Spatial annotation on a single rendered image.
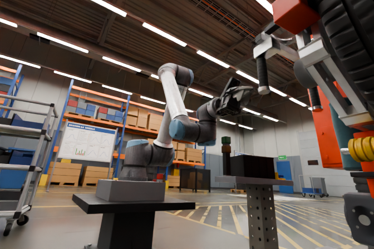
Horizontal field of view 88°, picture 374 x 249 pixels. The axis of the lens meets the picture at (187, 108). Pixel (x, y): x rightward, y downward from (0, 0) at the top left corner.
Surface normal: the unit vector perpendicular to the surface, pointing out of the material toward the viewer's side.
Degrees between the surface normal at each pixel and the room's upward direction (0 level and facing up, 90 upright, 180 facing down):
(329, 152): 90
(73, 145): 90
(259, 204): 90
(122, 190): 90
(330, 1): 99
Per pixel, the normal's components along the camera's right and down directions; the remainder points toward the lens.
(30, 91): 0.58, -0.26
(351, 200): -0.88, -0.21
